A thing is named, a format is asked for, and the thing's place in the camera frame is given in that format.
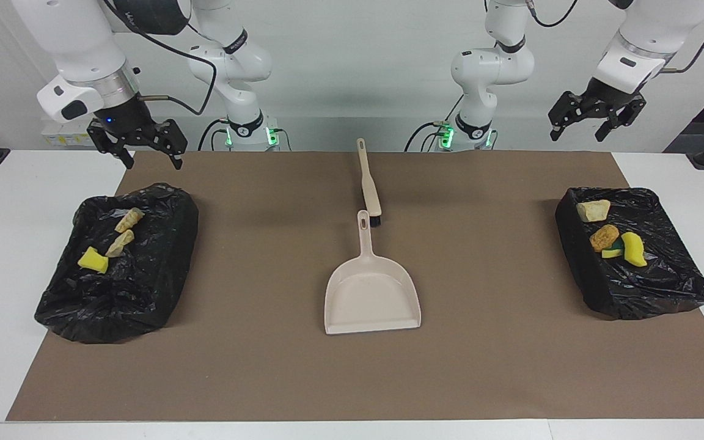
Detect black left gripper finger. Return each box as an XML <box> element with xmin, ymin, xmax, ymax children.
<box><xmin>548</xmin><ymin>91</ymin><xmax>592</xmax><ymax>142</ymax></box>
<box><xmin>595</xmin><ymin>95</ymin><xmax>646</xmax><ymax>142</ymax></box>

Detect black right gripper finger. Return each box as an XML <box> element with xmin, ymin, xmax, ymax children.
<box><xmin>87</xmin><ymin>119</ymin><xmax>135</xmax><ymax>171</ymax></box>
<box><xmin>144</xmin><ymin>119</ymin><xmax>188</xmax><ymax>171</ymax></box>

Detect orange striped croissant piece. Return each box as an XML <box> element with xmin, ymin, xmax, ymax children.
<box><xmin>114</xmin><ymin>208</ymin><xmax>145</xmax><ymax>233</ymax></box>

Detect pale bread chunk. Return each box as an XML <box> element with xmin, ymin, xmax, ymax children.
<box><xmin>105</xmin><ymin>230</ymin><xmax>135</xmax><ymax>258</ymax></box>

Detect striped croissant bread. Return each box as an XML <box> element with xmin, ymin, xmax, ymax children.
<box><xmin>576</xmin><ymin>200</ymin><xmax>612</xmax><ymax>223</ymax></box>

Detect yellow wedge sponge piece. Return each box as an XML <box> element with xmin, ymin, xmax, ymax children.
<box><xmin>78</xmin><ymin>246</ymin><xmax>110</xmax><ymax>274</ymax></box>

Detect brown oval bread roll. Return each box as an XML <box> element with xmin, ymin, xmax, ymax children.
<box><xmin>590</xmin><ymin>224</ymin><xmax>620</xmax><ymax>253</ymax></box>

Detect beige hand brush black bristles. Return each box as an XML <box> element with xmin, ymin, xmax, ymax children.
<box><xmin>356</xmin><ymin>138</ymin><xmax>383</xmax><ymax>228</ymax></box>

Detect beige plastic dustpan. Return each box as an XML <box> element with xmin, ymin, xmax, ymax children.
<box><xmin>324</xmin><ymin>210</ymin><xmax>422</xmax><ymax>336</ymax></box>

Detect crumpled black bag trash bin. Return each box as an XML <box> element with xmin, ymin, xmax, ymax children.
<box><xmin>34</xmin><ymin>183</ymin><xmax>200</xmax><ymax>344</ymax></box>

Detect taut black bag trash bin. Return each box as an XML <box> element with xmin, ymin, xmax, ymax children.
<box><xmin>555</xmin><ymin>187</ymin><xmax>704</xmax><ymax>320</ymax></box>

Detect white power strip box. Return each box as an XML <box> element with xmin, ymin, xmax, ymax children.
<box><xmin>41</xmin><ymin>118</ymin><xmax>108</xmax><ymax>147</ymax></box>

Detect brown paper table mat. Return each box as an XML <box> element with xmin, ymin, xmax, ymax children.
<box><xmin>7</xmin><ymin>151</ymin><xmax>704</xmax><ymax>421</ymax></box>

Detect black right arm base cable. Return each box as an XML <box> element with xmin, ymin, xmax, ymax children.
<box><xmin>198</xmin><ymin>119</ymin><xmax>230</xmax><ymax>152</ymax></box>

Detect black arm base cable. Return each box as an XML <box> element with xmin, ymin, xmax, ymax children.
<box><xmin>404</xmin><ymin>122</ymin><xmax>450</xmax><ymax>152</ymax></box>
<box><xmin>198</xmin><ymin>119</ymin><xmax>230</xmax><ymax>152</ymax></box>

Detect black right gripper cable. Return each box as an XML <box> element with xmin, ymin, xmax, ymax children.
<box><xmin>103</xmin><ymin>0</ymin><xmax>218</xmax><ymax>116</ymax></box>

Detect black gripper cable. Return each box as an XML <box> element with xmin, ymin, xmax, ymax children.
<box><xmin>103</xmin><ymin>0</ymin><xmax>218</xmax><ymax>116</ymax></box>
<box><xmin>661</xmin><ymin>0</ymin><xmax>704</xmax><ymax>75</ymax></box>

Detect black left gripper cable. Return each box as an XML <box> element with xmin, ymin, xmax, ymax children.
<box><xmin>661</xmin><ymin>0</ymin><xmax>704</xmax><ymax>75</ymax></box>

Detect black left arm base cable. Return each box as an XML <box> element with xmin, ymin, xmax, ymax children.
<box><xmin>404</xmin><ymin>122</ymin><xmax>450</xmax><ymax>152</ymax></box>

